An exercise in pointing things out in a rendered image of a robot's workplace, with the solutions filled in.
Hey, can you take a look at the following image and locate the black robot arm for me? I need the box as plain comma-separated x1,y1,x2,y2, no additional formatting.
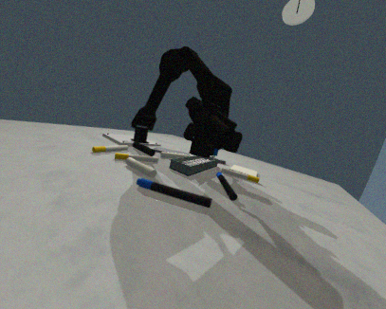
131,46,237,158

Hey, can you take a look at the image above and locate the grey keyboard with white letter keys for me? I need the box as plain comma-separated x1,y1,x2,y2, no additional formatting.
169,155,219,176

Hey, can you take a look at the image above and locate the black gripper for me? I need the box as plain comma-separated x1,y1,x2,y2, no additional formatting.
183,122,242,153

